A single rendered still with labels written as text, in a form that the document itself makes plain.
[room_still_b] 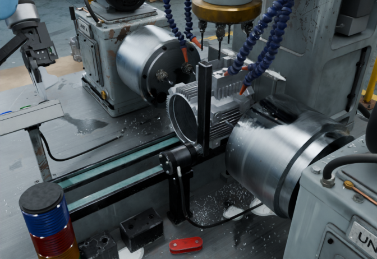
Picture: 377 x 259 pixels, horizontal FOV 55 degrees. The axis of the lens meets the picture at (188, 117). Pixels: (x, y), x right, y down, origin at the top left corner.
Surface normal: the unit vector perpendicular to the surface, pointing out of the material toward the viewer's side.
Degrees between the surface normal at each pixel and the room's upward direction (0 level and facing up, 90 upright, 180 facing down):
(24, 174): 0
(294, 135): 28
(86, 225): 90
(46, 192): 0
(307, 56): 90
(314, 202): 89
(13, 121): 57
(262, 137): 47
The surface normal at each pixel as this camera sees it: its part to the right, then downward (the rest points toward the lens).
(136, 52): -0.60, -0.34
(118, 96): 0.57, 0.45
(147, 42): -0.39, -0.59
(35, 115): 0.48, -0.07
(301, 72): -0.82, 0.31
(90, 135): 0.00, -0.84
